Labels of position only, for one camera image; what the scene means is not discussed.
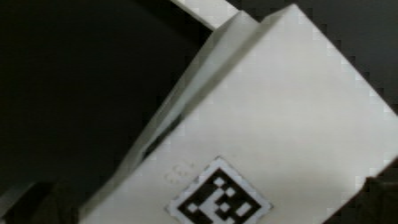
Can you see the white cabinet body box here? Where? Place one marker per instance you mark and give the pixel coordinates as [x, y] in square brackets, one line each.
[219, 52]

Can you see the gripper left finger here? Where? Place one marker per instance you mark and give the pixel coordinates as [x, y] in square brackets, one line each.
[40, 204]

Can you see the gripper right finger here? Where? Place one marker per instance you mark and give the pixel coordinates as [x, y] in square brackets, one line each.
[372, 208]

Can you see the white cabinet top block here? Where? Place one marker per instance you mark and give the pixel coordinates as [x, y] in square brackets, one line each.
[287, 138]

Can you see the white L-shaped fence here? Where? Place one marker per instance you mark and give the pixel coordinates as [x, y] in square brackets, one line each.
[212, 11]

